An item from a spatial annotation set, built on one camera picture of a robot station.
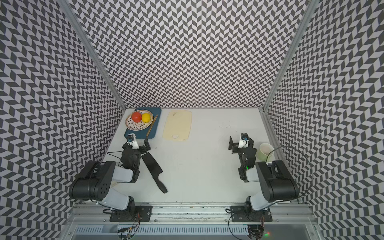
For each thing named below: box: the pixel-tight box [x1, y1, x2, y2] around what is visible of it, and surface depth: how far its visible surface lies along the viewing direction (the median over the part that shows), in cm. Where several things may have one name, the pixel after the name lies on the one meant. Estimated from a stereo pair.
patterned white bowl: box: [125, 110, 154, 132], surface depth 110 cm
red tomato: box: [131, 111, 142, 123], surface depth 111 cm
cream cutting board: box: [163, 110, 193, 141], surface depth 110 cm
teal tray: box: [124, 108, 162, 139], surface depth 108 cm
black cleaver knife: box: [141, 152, 168, 194], surface depth 89 cm
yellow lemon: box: [141, 112, 151, 123], surface depth 110 cm
